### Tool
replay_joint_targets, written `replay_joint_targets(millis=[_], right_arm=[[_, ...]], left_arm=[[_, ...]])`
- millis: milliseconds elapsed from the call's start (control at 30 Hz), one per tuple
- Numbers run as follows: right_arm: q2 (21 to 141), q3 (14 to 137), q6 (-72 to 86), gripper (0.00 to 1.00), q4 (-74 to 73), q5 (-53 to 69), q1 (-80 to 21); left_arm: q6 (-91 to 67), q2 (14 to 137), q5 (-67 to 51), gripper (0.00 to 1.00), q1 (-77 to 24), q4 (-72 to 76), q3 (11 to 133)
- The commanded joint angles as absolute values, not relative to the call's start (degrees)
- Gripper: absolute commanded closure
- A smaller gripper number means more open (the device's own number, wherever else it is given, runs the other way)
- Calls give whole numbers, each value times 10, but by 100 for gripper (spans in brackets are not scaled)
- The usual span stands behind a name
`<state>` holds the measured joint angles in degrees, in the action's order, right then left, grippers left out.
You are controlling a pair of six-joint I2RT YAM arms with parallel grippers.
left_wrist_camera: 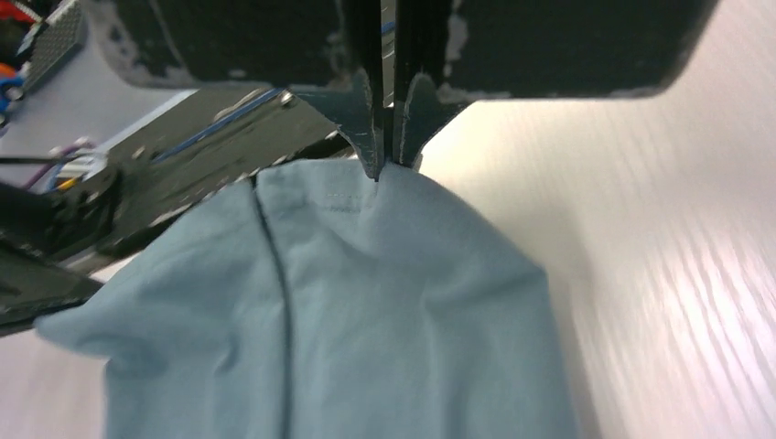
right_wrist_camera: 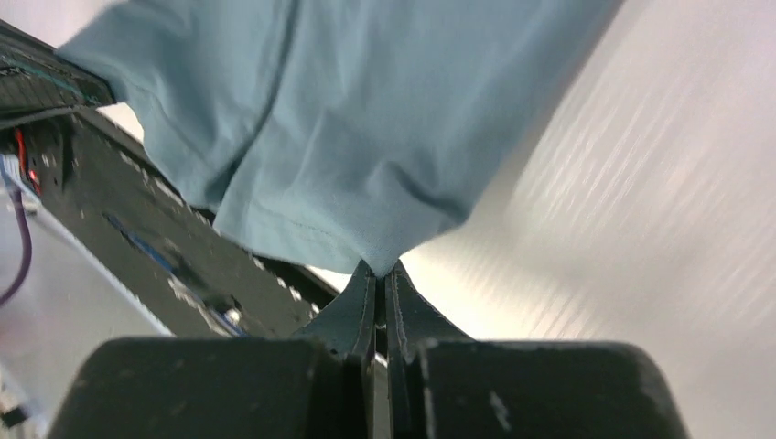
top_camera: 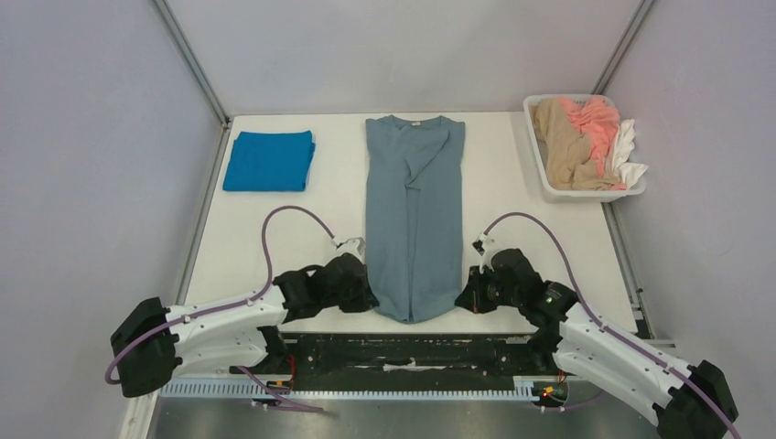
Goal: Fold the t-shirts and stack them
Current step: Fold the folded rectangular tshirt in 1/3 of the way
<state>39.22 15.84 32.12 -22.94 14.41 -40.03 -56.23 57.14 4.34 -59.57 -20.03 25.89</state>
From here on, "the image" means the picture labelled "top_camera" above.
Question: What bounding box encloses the grey-blue t shirt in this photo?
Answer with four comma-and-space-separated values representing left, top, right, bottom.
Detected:
365, 115, 466, 324

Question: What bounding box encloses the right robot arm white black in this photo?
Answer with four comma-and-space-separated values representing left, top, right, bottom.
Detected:
456, 241, 739, 438

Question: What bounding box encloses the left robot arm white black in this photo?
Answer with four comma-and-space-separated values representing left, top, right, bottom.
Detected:
106, 252, 378, 398

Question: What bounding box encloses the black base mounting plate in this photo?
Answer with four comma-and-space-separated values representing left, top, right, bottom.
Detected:
250, 332, 559, 391

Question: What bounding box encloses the white plastic laundry basket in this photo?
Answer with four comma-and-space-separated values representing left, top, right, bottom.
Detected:
523, 94, 646, 203

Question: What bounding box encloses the folded bright blue t shirt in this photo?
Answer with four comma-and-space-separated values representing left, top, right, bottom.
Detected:
222, 131, 316, 192

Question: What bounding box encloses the beige t shirt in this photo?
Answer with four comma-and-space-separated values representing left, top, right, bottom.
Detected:
529, 97, 589, 190

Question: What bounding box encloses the white t shirt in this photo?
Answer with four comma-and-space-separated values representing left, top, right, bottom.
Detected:
606, 119, 649, 190

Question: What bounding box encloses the pink t shirt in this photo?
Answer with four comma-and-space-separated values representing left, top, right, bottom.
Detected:
558, 97, 625, 190

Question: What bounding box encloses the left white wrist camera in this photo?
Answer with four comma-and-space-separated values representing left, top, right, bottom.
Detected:
332, 237, 366, 262

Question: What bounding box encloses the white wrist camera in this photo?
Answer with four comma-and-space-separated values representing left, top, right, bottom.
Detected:
472, 232, 501, 273
332, 237, 366, 262

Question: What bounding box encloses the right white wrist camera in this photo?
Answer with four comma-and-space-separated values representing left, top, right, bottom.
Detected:
472, 232, 501, 273

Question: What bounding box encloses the white slotted cable duct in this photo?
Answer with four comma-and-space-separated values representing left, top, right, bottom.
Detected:
159, 378, 548, 402

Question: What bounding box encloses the right aluminium frame post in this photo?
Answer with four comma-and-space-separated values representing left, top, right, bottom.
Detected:
591, 0, 657, 95

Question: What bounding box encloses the aluminium frame post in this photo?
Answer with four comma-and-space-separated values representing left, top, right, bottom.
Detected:
591, 0, 657, 95
150, 0, 231, 128

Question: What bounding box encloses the left aluminium frame post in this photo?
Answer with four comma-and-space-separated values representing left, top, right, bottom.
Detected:
150, 0, 231, 128

